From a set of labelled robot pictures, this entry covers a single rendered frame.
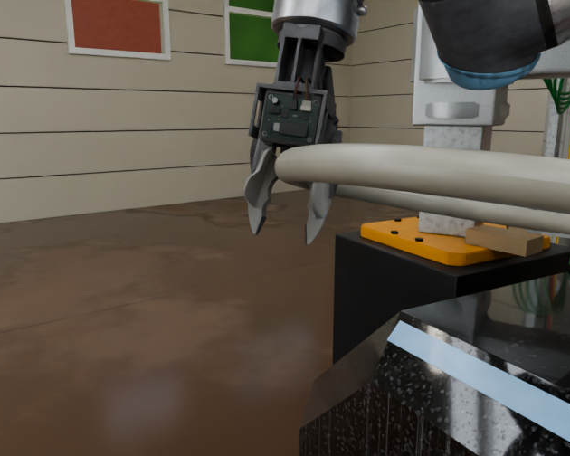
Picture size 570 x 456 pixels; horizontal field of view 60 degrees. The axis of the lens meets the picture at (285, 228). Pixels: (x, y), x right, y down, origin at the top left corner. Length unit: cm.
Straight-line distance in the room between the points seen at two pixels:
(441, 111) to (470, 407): 115
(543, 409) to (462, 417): 10
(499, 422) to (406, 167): 45
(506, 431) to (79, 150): 614
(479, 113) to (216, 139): 577
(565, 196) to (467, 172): 5
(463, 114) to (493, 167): 139
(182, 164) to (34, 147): 183
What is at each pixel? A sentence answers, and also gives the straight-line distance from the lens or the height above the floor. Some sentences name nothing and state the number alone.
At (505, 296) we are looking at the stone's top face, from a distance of 97.
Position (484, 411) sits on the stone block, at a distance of 72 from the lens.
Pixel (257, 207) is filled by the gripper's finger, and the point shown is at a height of 108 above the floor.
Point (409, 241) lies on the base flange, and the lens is 169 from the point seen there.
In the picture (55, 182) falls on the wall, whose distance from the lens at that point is 649.
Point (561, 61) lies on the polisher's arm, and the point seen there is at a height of 134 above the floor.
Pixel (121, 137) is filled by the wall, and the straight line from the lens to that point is 667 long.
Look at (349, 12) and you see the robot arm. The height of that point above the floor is 128.
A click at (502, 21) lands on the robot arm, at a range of 53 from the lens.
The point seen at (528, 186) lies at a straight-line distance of 30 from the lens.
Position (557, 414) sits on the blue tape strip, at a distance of 69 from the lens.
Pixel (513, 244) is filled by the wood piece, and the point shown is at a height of 81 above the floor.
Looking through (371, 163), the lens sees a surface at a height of 115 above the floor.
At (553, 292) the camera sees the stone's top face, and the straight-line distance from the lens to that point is 103.
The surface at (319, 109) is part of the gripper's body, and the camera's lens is 48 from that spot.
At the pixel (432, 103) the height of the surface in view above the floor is 122.
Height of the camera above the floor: 118
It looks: 13 degrees down
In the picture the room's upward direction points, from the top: straight up
